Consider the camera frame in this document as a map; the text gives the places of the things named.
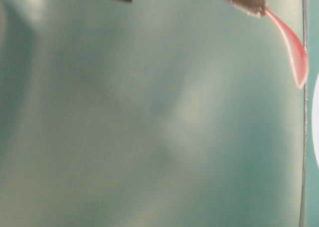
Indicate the white round plate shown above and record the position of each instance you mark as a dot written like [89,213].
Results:
[315,120]

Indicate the pink plastic spoon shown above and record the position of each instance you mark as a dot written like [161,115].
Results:
[297,54]

